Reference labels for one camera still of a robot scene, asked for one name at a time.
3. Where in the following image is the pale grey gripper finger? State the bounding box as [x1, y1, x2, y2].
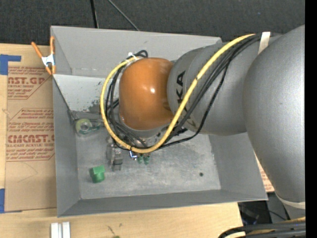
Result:
[106, 136, 116, 161]
[111, 149, 124, 172]

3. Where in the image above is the green bolt-shaped block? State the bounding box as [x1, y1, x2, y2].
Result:
[89, 165, 106, 184]

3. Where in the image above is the pale green tape roll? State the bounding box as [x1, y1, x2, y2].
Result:
[75, 118, 94, 135]

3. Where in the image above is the grey metal bin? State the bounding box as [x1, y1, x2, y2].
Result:
[50, 25, 269, 218]

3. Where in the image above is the brown cardboard board, red print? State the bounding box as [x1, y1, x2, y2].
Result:
[0, 43, 58, 213]

